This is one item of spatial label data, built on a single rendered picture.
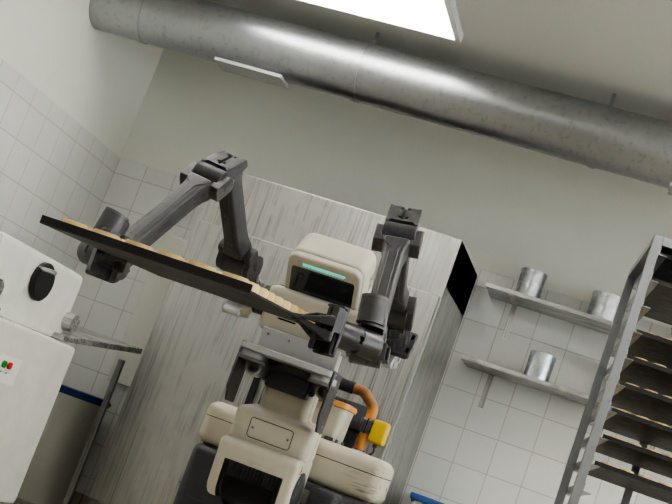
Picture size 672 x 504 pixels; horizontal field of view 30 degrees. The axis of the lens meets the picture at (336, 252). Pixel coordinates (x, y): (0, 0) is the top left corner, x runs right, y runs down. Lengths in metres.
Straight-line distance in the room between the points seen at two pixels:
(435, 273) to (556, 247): 1.10
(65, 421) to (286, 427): 3.97
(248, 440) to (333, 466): 0.31
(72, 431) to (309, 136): 2.25
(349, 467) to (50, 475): 3.89
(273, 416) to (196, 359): 3.23
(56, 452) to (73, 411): 0.24
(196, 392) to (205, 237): 0.82
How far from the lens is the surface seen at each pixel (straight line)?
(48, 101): 7.05
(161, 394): 6.51
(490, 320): 7.14
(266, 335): 3.27
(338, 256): 3.25
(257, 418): 3.27
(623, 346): 4.12
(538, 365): 6.84
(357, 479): 3.47
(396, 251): 2.74
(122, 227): 2.67
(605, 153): 6.29
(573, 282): 7.16
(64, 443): 7.16
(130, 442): 6.54
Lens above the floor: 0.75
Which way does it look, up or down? 9 degrees up
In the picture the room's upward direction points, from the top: 20 degrees clockwise
